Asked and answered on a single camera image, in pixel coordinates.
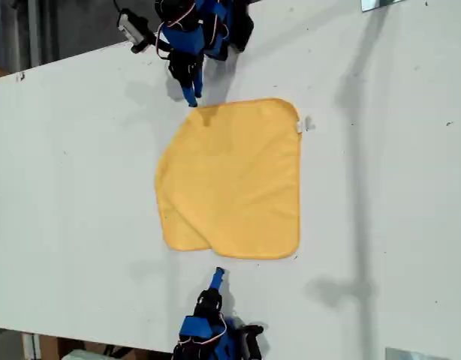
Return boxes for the yellow square towel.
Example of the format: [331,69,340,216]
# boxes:
[154,97,304,260]

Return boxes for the white object under table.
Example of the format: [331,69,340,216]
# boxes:
[61,348,106,360]

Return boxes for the white table leg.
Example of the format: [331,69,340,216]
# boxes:
[22,331,42,360]

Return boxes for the black camera stalk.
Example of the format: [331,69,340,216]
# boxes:
[131,31,159,54]

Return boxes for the black camera box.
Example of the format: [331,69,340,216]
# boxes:
[116,9,147,44]
[240,323,265,338]

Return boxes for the grey background post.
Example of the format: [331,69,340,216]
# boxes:
[27,0,41,71]

